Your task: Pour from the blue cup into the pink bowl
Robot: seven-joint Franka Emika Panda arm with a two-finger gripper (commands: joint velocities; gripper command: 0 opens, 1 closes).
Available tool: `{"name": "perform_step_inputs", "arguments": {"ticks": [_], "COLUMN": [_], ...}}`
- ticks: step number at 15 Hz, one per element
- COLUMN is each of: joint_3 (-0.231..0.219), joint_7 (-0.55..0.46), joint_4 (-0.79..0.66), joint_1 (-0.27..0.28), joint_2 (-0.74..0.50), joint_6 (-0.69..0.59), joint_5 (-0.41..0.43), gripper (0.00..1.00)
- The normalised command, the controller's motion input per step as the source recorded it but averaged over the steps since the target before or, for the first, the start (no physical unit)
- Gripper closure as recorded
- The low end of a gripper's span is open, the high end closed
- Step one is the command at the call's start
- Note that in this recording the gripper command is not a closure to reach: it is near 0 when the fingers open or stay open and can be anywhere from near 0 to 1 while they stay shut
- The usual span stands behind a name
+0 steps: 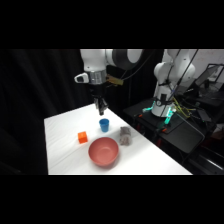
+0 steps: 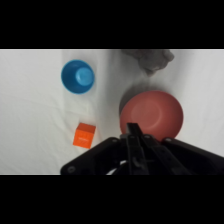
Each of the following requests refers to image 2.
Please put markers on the pink plastic bowl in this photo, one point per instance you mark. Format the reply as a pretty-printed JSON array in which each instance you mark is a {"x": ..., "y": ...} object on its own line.
[{"x": 153, "y": 111}]

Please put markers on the grey plush toy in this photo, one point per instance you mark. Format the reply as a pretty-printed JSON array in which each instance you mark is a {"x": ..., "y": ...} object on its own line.
[{"x": 150, "y": 60}]

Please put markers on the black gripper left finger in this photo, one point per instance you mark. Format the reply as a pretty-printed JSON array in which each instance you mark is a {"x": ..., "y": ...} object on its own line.
[{"x": 134, "y": 146}]

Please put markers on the blue plastic cup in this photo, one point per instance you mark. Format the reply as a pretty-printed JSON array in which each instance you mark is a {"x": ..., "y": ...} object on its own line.
[{"x": 71, "y": 80}]

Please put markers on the orange cube block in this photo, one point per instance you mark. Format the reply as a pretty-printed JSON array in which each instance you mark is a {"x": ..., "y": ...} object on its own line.
[{"x": 84, "y": 136}]

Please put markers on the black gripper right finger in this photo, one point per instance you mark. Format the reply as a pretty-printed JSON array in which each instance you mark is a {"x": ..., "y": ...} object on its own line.
[{"x": 158, "y": 156}]

